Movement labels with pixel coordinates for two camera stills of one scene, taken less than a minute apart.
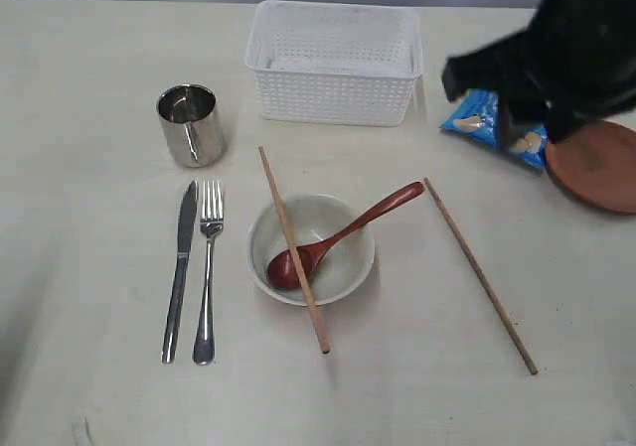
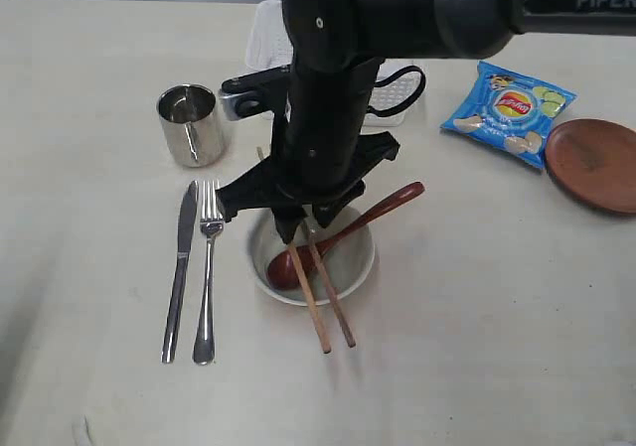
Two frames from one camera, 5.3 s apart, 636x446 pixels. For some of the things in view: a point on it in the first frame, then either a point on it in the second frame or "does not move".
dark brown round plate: [598, 165] does not move
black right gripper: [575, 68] to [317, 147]
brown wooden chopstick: [480, 275] to [329, 282]
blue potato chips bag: [477, 115] does not move
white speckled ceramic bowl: [314, 218] does not move
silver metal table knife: [183, 245] does not move
